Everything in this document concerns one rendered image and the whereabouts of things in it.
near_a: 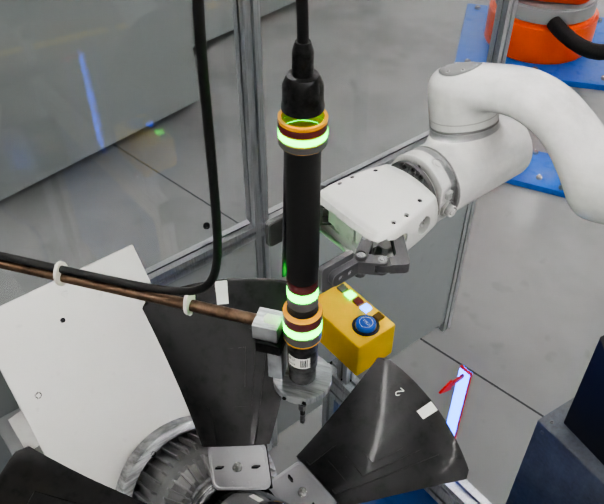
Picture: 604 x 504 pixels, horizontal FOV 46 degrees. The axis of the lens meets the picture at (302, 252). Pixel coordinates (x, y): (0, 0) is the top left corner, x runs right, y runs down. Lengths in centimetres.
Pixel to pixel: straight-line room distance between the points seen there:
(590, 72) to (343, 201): 404
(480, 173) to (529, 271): 242
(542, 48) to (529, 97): 390
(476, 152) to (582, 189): 12
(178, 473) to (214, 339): 23
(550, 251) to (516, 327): 51
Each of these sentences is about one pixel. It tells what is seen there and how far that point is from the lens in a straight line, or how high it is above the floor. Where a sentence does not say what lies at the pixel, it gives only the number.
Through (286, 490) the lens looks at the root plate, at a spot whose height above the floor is 118.
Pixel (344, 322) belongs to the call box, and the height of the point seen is 107.
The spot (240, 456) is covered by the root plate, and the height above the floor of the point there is 126.
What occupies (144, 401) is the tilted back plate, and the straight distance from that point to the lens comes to 120.
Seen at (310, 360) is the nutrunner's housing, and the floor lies 150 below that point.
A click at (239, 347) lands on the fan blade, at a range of 99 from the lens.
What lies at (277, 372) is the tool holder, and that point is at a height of 147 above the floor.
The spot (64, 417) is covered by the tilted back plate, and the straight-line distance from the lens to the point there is 118.
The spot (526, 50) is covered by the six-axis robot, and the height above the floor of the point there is 12.
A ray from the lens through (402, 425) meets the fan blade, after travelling 115.
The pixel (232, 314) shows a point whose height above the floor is 154.
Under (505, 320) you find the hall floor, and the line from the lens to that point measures 299.
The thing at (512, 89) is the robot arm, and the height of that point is 178.
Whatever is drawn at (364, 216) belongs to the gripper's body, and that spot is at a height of 168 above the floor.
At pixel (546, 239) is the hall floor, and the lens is 341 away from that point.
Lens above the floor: 214
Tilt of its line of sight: 43 degrees down
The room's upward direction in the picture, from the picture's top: straight up
